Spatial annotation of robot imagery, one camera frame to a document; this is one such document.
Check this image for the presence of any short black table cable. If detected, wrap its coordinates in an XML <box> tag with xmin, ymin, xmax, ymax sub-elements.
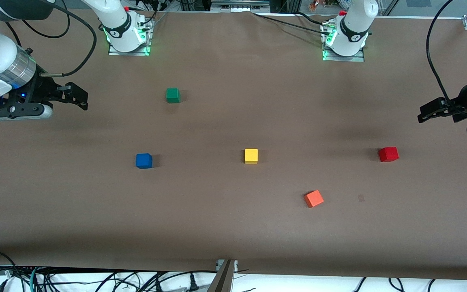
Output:
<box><xmin>296</xmin><ymin>11</ymin><xmax>331</xmax><ymax>26</ymax></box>

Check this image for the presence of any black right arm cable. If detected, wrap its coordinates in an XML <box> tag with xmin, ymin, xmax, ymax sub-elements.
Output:
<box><xmin>4</xmin><ymin>0</ymin><xmax>98</xmax><ymax>78</ymax></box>

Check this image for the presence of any orange cube block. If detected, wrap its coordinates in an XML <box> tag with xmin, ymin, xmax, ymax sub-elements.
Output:
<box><xmin>304</xmin><ymin>189</ymin><xmax>325</xmax><ymax>208</ymax></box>

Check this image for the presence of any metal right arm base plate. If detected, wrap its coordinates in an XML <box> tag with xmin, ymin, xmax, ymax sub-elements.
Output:
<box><xmin>107</xmin><ymin>17</ymin><xmax>153</xmax><ymax>57</ymax></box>

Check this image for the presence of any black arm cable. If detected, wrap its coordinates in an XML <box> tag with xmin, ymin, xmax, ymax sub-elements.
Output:
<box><xmin>4</xmin><ymin>0</ymin><xmax>98</xmax><ymax>78</ymax></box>
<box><xmin>426</xmin><ymin>0</ymin><xmax>458</xmax><ymax>109</ymax></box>

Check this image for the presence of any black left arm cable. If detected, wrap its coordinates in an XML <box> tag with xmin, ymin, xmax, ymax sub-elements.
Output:
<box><xmin>426</xmin><ymin>0</ymin><xmax>458</xmax><ymax>109</ymax></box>

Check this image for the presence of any aluminium table frame profile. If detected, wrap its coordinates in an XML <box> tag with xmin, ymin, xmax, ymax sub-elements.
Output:
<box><xmin>208</xmin><ymin>259</ymin><xmax>239</xmax><ymax>292</ymax></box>

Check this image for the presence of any blue cube block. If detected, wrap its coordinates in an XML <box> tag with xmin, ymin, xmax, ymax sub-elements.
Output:
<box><xmin>135</xmin><ymin>153</ymin><xmax>153</xmax><ymax>170</ymax></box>

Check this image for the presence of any black cable bundle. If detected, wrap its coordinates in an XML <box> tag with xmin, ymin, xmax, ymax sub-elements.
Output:
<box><xmin>0</xmin><ymin>249</ymin><xmax>218</xmax><ymax>292</ymax></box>

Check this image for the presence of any grey rail behind table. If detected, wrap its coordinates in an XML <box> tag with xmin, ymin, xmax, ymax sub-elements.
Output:
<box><xmin>210</xmin><ymin>0</ymin><xmax>271</xmax><ymax>11</ymax></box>

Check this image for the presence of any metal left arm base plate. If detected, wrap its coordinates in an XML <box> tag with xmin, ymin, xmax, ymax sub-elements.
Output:
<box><xmin>321</xmin><ymin>20</ymin><xmax>366</xmax><ymax>62</ymax></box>

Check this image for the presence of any red cube block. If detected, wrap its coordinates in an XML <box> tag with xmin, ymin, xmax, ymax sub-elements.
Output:
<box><xmin>378</xmin><ymin>146</ymin><xmax>399</xmax><ymax>163</ymax></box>

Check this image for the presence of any long black table cable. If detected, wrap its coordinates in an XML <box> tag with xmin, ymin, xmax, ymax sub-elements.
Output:
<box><xmin>252</xmin><ymin>12</ymin><xmax>332</xmax><ymax>34</ymax></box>

